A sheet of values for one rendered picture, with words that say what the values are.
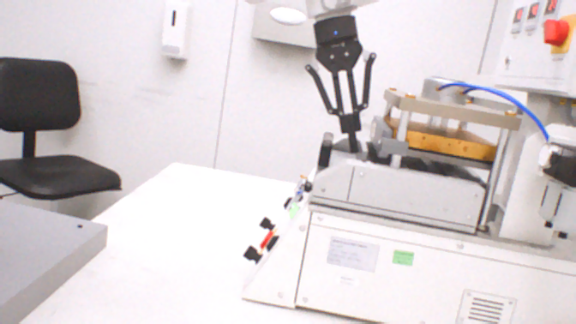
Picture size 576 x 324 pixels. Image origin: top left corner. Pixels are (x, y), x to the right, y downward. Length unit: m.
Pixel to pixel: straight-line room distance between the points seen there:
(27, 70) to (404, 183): 1.97
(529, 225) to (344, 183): 0.28
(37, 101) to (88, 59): 0.35
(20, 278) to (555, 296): 0.76
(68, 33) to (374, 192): 2.13
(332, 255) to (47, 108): 1.90
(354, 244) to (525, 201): 0.26
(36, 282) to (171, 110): 1.80
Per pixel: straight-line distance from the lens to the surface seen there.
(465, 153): 0.79
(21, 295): 0.71
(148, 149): 2.52
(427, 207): 0.73
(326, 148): 0.79
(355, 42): 0.85
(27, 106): 2.40
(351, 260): 0.74
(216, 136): 2.42
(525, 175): 0.77
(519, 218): 0.78
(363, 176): 0.71
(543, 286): 0.82
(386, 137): 0.75
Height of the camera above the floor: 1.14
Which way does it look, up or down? 12 degrees down
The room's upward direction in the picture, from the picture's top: 10 degrees clockwise
